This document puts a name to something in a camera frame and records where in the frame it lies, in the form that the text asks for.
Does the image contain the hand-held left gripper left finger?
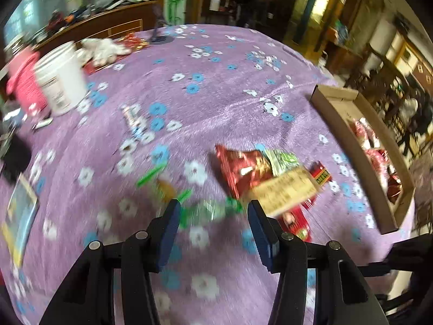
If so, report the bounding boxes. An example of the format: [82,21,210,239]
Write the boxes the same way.
[39,199,181,325]

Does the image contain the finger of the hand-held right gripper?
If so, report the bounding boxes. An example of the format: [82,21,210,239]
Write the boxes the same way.
[369,233,433,277]

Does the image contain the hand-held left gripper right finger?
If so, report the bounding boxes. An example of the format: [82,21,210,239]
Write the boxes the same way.
[248,200,389,325]

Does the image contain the dark red snack packet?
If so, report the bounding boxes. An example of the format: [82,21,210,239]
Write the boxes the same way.
[215,144,273,200]
[280,206,312,243]

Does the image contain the green orange candy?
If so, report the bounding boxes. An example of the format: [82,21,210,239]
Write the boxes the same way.
[137,163,177,202]

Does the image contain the beige snack packet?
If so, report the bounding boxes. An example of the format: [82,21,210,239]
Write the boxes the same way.
[248,168,319,218]

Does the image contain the green white snack packet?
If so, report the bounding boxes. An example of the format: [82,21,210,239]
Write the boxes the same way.
[267,148,300,177]

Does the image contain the pile of boxed snack packets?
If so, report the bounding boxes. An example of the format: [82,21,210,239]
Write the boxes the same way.
[350,118,407,206]

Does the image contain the shallow cardboard box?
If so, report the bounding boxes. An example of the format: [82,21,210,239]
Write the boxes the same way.
[310,84,416,235]

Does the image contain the white blue wrapped candy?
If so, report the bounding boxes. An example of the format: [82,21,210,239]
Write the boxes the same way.
[121,104,147,140]

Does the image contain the yellow blue booklet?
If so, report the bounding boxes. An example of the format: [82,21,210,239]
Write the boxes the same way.
[1,172,40,269]

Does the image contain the black box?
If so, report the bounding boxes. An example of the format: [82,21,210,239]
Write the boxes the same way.
[0,131,33,184]

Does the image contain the white plastic bucket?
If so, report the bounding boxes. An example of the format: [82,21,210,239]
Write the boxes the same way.
[33,41,89,118]

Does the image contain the red foil wrappers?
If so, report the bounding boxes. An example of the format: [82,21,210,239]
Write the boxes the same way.
[116,32,150,50]

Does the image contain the dark figurine stand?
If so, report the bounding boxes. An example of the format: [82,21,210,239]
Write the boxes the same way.
[148,1,175,45]

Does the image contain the pink woven bottle holder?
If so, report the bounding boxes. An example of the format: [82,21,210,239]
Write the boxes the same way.
[6,45,48,112]

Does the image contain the wooden cabinet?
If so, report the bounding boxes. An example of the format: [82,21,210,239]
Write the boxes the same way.
[34,0,160,53]

